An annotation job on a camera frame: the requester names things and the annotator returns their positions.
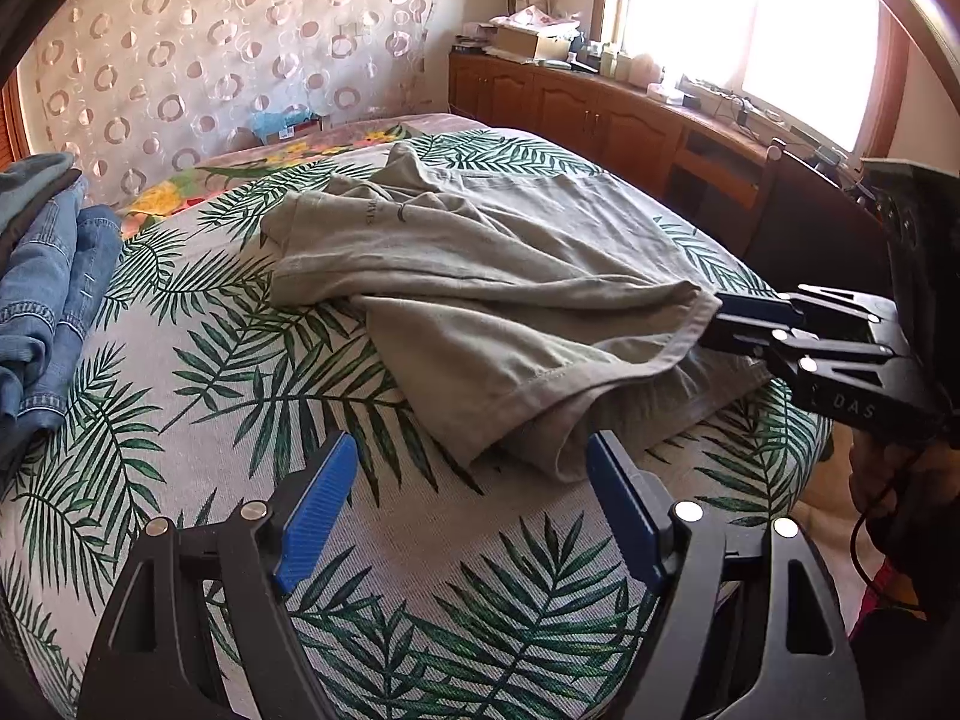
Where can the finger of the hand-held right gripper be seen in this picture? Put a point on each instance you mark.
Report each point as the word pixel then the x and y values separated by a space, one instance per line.
pixel 739 337
pixel 754 307

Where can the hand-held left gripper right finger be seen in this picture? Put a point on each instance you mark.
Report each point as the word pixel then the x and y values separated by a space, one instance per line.
pixel 626 510

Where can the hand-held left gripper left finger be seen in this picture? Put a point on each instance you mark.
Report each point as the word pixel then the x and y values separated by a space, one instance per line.
pixel 319 510

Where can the grey t-shirt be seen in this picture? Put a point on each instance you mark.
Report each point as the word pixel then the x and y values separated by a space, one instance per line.
pixel 480 292

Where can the person's right hand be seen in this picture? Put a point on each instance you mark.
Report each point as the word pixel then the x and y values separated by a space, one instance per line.
pixel 870 469

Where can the dark wooden chair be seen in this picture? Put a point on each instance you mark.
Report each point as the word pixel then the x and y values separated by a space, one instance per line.
pixel 817 225

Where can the palm leaf print blanket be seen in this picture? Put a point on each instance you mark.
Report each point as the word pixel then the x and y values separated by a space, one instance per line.
pixel 420 600

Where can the white tissue box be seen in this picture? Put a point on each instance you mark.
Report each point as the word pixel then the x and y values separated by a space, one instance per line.
pixel 664 95

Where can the wooden cabinet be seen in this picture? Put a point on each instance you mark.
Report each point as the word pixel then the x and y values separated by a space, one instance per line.
pixel 600 116

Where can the window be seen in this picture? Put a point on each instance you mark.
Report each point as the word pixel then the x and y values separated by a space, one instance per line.
pixel 750 22

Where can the blue denim jeans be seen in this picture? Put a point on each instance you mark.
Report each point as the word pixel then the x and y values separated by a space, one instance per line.
pixel 45 315

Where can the floral blanket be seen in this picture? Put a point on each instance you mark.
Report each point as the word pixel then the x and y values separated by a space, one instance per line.
pixel 225 172

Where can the cardboard box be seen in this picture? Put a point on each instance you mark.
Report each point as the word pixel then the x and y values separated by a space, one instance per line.
pixel 525 41

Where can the grey-blue folded garment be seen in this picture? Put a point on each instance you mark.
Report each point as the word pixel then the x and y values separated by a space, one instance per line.
pixel 30 184

